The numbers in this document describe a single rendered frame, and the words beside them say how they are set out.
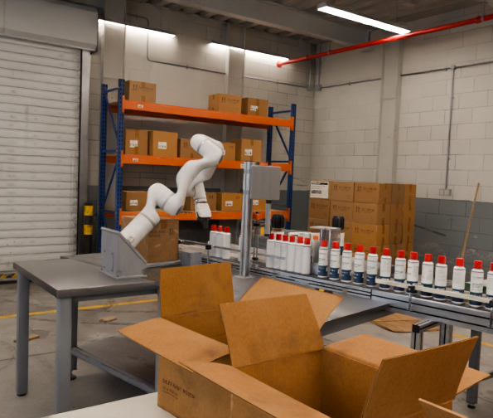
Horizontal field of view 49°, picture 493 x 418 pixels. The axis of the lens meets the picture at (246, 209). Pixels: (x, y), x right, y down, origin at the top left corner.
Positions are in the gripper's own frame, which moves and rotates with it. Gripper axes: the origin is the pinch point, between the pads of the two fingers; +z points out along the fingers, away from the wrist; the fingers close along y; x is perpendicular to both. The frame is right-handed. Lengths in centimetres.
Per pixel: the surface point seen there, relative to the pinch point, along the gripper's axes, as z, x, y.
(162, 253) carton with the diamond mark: 13.8, 11.1, -30.1
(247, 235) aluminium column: 19, -50, -15
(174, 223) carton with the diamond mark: -3.6, 4.7, -21.6
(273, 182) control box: -7, -71, -7
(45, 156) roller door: -175, 340, 70
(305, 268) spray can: 44, -75, -1
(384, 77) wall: -230, 86, 485
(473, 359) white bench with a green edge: 119, -105, 105
